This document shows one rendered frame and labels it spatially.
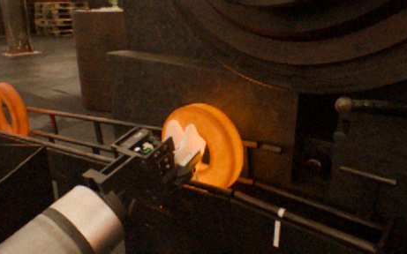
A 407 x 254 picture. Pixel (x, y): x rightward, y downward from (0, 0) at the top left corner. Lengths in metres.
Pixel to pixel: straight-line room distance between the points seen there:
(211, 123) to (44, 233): 0.27
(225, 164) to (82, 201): 0.22
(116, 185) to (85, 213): 0.05
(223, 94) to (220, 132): 0.09
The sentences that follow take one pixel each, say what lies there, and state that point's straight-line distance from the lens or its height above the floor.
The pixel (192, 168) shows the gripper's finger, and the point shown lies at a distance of 0.51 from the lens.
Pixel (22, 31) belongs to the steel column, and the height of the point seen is 0.41.
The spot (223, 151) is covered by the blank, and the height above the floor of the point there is 0.76.
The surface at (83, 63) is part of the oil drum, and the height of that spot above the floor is 0.43.
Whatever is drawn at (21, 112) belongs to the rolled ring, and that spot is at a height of 0.68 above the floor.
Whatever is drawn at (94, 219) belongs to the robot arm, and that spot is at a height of 0.75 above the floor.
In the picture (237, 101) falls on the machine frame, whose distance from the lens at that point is 0.58.
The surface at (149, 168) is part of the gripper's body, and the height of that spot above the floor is 0.78.
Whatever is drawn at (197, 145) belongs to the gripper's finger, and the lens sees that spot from 0.54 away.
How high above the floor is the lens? 0.98
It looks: 20 degrees down
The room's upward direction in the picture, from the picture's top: straight up
